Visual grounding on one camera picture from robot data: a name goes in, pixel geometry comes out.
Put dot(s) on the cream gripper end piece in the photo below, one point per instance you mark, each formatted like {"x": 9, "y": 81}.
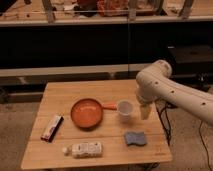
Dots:
{"x": 145, "y": 110}

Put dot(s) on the orange ceramic bowl with handle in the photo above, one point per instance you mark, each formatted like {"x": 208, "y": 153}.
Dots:
{"x": 87, "y": 113}

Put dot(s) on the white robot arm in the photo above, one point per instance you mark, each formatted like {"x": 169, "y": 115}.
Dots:
{"x": 153, "y": 83}

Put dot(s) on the translucent plastic cup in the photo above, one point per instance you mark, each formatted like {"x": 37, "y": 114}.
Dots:
{"x": 124, "y": 109}

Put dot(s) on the blue sponge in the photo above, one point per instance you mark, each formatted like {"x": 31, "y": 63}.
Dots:
{"x": 135, "y": 138}

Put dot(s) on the black box on right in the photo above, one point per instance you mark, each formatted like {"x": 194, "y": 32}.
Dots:
{"x": 191, "y": 59}

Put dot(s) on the wooden table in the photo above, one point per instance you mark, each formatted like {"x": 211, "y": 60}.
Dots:
{"x": 58, "y": 98}

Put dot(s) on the white plastic bottle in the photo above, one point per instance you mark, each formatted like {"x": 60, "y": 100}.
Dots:
{"x": 83, "y": 150}

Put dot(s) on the red white black box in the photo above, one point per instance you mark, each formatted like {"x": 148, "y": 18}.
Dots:
{"x": 51, "y": 128}

